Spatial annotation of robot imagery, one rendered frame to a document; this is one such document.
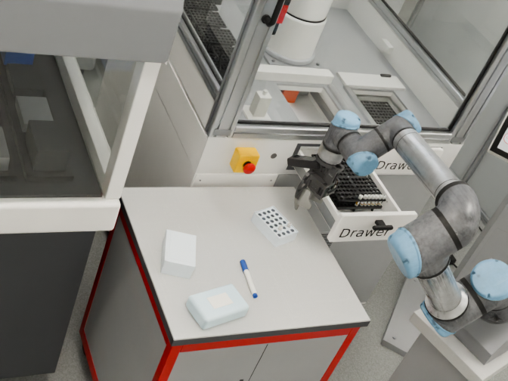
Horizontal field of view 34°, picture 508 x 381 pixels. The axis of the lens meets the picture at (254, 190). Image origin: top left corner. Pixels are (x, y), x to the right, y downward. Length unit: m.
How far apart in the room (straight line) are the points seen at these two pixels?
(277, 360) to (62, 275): 0.68
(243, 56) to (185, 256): 0.59
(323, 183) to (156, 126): 0.76
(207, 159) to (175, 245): 0.38
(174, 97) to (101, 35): 0.92
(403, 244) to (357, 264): 1.38
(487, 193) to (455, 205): 2.59
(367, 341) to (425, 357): 0.90
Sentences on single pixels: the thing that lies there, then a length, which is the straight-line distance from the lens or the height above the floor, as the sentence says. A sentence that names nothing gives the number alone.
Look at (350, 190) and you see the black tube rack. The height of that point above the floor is 0.87.
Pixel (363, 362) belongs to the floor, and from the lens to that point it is 3.46.
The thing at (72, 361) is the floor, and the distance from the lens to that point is 3.03.
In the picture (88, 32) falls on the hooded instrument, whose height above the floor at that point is 1.43.
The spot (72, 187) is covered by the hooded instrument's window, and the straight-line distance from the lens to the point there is 2.19.
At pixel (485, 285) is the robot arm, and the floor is 1.04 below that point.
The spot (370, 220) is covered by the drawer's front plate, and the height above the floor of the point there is 0.91.
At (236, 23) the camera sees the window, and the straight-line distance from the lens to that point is 2.44.
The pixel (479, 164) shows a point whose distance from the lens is 4.64.
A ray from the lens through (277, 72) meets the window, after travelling 2.49.
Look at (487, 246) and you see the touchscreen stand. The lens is 3.47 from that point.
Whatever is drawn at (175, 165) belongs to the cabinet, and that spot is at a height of 0.71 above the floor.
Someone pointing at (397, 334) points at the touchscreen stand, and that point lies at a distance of 3.60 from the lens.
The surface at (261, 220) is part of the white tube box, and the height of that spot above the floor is 0.80.
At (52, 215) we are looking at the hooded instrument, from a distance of 2.23.
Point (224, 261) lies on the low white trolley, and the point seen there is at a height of 0.76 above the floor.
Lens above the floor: 2.37
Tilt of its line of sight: 37 degrees down
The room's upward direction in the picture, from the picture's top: 23 degrees clockwise
